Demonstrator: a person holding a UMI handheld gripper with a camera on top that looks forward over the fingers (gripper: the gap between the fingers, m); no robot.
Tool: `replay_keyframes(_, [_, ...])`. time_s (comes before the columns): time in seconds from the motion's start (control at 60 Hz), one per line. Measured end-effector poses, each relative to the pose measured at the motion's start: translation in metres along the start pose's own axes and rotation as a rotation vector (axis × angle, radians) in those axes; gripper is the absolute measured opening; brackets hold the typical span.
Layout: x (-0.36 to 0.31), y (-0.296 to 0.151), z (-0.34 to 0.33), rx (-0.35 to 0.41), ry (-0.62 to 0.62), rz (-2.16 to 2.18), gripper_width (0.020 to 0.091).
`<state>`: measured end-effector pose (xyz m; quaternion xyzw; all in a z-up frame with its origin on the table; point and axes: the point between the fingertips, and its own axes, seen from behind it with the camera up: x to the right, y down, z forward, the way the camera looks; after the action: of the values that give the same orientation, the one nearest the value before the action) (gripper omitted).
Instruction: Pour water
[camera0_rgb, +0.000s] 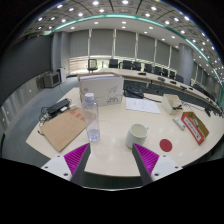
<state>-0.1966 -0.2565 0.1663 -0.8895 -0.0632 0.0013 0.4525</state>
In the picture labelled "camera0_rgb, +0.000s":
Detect white printed paper sheet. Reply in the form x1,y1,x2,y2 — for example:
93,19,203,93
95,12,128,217
125,96,161,115

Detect flat round red coaster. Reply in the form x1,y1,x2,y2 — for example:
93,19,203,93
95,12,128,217
159,138,174,153

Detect grey box cabinet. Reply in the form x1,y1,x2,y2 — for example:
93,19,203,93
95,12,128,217
37,70,62,89

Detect black adapter with cables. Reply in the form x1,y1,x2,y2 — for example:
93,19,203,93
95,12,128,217
39,97,78,123

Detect clear plastic water bottle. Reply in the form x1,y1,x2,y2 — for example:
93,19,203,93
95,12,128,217
81,92,102,143

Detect row of black office chairs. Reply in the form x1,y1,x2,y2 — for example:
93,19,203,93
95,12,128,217
87,58,186,84

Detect long curved conference desk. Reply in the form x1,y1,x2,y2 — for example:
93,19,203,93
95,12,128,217
99,67,223,114

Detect red-edged open cardboard box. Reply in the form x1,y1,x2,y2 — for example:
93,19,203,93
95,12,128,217
180,111,210,146

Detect grey tool in box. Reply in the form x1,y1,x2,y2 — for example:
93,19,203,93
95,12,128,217
192,118,201,130

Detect round ceiling lights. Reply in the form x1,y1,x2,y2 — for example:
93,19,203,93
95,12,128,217
36,0,224,81

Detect small open beige box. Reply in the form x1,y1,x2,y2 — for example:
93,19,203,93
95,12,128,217
161,93,184,116

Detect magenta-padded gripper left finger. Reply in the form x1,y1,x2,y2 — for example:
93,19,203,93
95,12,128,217
40,142,92,186

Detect small white remote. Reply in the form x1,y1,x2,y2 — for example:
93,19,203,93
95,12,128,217
172,115,187,131

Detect black desk phone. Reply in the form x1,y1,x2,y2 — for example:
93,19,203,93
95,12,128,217
123,85,145,100

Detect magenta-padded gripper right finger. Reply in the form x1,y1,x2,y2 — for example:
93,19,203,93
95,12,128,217
131,142,184,186

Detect white ceramic mug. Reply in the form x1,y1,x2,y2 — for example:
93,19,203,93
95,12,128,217
125,123,149,149

